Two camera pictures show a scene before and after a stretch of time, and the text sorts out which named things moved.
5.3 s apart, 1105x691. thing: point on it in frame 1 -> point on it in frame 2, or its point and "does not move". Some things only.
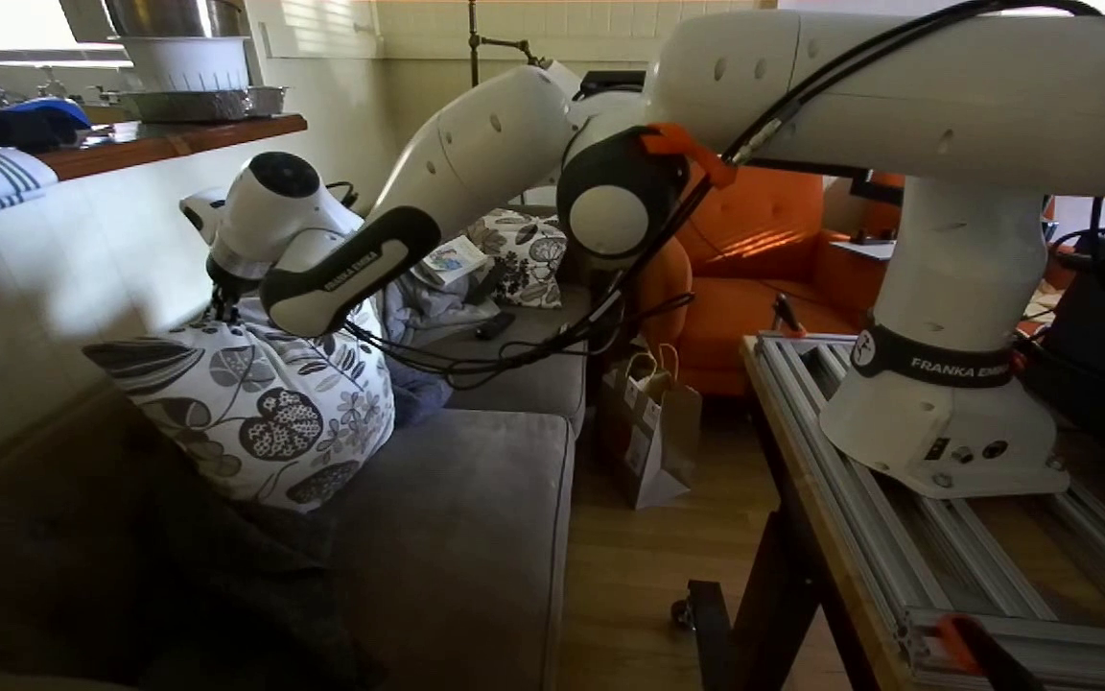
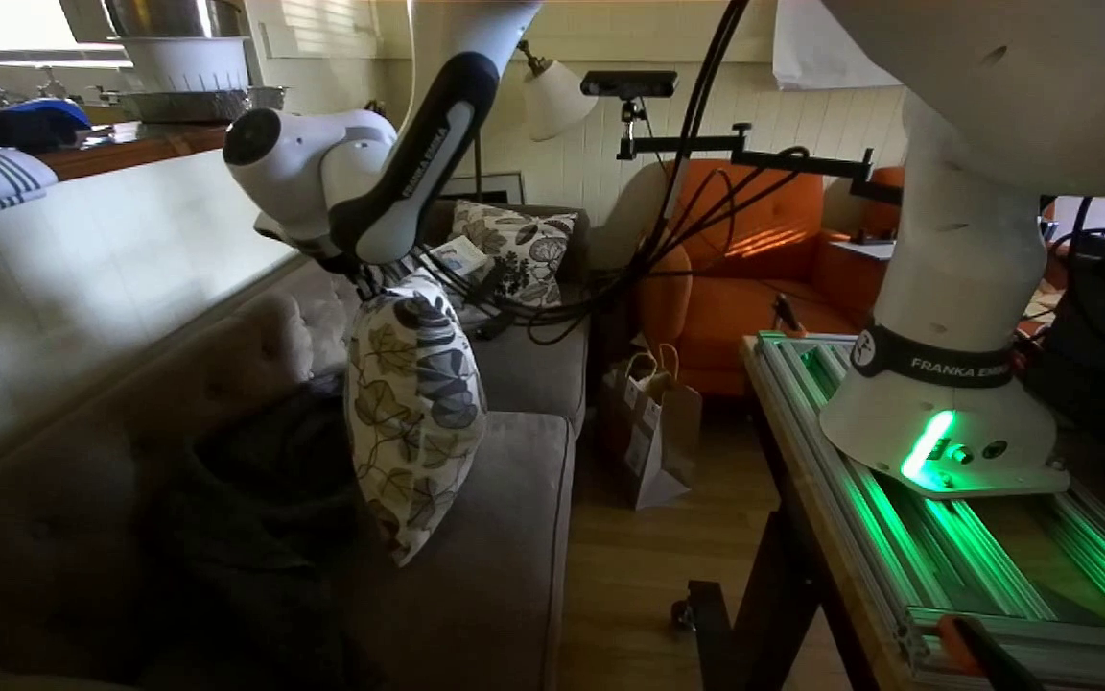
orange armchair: x=756 y=255 does not move
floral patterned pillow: x=523 y=255 does not move
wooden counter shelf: x=167 y=139 does not move
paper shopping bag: x=666 y=431 does not move
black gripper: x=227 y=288 -> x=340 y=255
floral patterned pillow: x=262 y=417 -> x=413 y=417
